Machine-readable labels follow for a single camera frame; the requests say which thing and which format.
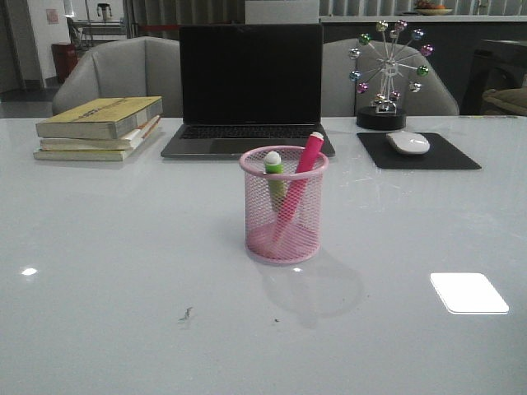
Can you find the green highlighter pen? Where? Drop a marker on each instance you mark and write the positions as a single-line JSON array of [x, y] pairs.
[[277, 192]]

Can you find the pink highlighter pen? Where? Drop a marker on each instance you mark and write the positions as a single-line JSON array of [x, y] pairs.
[[297, 186]]

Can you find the pink mesh pen holder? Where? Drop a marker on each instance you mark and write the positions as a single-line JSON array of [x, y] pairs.
[[301, 238]]

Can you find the dark grey open laptop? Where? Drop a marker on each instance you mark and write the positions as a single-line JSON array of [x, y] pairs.
[[246, 86]]

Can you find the middle cream book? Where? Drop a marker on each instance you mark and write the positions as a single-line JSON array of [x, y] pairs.
[[127, 142]]

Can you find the cream book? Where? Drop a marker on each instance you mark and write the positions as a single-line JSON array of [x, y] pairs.
[[127, 142], [101, 155]]

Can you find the ferris wheel desk ornament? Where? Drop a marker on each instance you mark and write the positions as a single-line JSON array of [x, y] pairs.
[[383, 113]]

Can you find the white computer mouse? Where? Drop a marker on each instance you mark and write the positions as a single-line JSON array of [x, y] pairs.
[[408, 143]]

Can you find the right grey armchair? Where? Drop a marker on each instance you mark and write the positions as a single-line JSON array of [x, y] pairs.
[[350, 81]]

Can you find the grey armchair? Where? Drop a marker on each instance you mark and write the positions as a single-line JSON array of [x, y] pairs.
[[350, 81], [143, 66]]

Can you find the left grey armchair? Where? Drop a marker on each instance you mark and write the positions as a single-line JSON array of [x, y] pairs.
[[143, 66]]

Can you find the top yellow book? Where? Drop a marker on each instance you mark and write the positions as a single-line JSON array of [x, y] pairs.
[[103, 118]]

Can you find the white box behind laptop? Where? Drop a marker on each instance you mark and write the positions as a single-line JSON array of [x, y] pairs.
[[281, 12]]

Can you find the bottom cream book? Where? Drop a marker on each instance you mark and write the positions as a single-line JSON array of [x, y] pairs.
[[101, 155]]

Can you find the red trash bin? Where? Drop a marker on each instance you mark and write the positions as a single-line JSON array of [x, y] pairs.
[[65, 59]]

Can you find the fruit bowl on counter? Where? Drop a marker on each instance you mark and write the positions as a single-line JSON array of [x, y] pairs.
[[430, 8]]

